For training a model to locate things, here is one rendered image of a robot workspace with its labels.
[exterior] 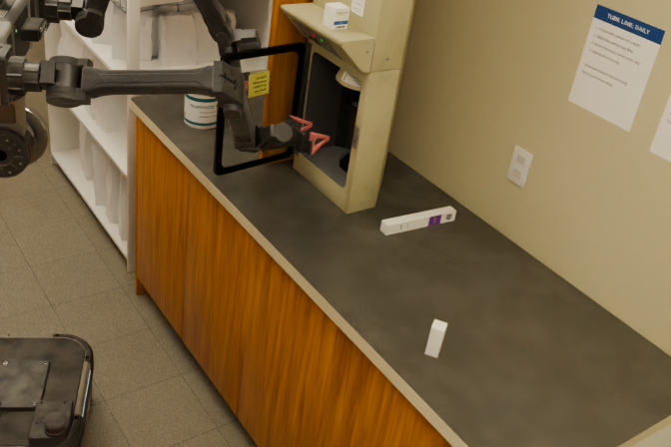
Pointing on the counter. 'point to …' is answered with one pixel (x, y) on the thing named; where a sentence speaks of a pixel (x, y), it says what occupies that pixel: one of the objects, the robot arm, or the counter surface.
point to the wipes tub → (200, 111)
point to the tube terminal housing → (378, 13)
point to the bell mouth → (347, 80)
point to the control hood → (350, 40)
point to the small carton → (335, 16)
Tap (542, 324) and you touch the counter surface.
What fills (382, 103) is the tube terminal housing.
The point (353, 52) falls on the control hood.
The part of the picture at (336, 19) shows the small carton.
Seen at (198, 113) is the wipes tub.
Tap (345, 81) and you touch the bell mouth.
